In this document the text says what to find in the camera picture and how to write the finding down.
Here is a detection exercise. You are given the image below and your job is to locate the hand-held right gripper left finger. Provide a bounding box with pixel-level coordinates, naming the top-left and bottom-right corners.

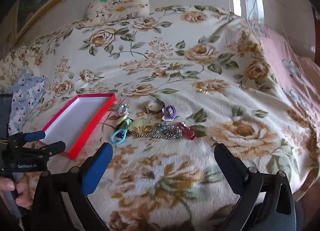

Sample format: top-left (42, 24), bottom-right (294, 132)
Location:
top-left (32, 143), bottom-right (113, 231)

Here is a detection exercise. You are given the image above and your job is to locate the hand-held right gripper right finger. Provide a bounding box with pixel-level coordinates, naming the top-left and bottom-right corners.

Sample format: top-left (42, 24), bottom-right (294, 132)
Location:
top-left (214, 143), bottom-right (297, 231)

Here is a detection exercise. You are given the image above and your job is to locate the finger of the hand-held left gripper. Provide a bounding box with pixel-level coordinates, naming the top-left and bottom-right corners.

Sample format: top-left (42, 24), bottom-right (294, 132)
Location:
top-left (9, 131), bottom-right (46, 144)
top-left (14, 141), bottom-right (66, 158)

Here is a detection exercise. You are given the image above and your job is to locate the red jewelry box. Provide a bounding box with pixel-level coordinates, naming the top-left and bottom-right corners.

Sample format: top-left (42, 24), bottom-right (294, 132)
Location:
top-left (41, 93), bottom-right (117, 160)

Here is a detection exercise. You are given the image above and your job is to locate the green bow hair tie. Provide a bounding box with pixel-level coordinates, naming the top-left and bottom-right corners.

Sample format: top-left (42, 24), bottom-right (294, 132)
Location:
top-left (122, 118), bottom-right (134, 136)

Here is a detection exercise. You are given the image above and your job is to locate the maroon hair clip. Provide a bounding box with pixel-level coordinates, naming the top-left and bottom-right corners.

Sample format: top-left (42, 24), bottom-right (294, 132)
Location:
top-left (175, 122), bottom-right (197, 141)

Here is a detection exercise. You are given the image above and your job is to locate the colourful beaded bracelet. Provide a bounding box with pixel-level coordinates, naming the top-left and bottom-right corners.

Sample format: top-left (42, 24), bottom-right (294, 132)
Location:
top-left (117, 105), bottom-right (130, 119)

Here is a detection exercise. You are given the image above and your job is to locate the silver and gold wristwatch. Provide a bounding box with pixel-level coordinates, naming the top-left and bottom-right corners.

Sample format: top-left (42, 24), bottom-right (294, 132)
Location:
top-left (144, 100), bottom-right (167, 115)

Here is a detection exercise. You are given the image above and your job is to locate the crystal bead bracelet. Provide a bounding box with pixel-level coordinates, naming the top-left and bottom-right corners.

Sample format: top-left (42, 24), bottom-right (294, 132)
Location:
top-left (155, 122), bottom-right (183, 140)

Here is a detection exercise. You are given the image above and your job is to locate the purple hair clip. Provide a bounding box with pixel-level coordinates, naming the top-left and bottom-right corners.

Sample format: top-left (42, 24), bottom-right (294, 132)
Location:
top-left (162, 105), bottom-right (179, 121)

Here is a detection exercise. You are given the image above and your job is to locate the person's left hand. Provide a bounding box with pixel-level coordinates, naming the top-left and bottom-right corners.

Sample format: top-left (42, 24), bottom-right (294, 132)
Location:
top-left (0, 171), bottom-right (33, 209)

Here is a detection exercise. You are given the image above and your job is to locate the blue bear print pillow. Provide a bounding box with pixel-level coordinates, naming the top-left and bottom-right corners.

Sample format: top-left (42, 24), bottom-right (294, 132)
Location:
top-left (7, 75), bottom-right (48, 134)

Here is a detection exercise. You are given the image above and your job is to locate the pale yellow hair accessory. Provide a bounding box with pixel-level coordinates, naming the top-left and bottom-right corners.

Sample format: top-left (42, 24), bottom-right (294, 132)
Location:
top-left (129, 119), bottom-right (145, 131)

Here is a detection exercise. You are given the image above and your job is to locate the floral fleece blanket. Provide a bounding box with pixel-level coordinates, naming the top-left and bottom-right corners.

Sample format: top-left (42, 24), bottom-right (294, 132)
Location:
top-left (0, 3), bottom-right (320, 231)

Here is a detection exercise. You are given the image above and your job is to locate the pink floral quilt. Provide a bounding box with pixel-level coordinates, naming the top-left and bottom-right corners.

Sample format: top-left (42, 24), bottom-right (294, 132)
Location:
top-left (250, 25), bottom-right (320, 124)

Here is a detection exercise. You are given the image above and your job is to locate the panda print pillow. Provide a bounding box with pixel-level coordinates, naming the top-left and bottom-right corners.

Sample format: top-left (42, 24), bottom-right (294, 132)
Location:
top-left (85, 0), bottom-right (150, 23)

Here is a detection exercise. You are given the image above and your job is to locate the blue hair tie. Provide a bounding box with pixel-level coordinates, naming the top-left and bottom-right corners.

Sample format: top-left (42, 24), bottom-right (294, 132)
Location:
top-left (111, 131), bottom-right (127, 146)

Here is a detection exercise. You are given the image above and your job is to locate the silver chain bracelet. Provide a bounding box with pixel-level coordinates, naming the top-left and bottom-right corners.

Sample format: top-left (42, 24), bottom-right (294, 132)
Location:
top-left (135, 131), bottom-right (175, 141)

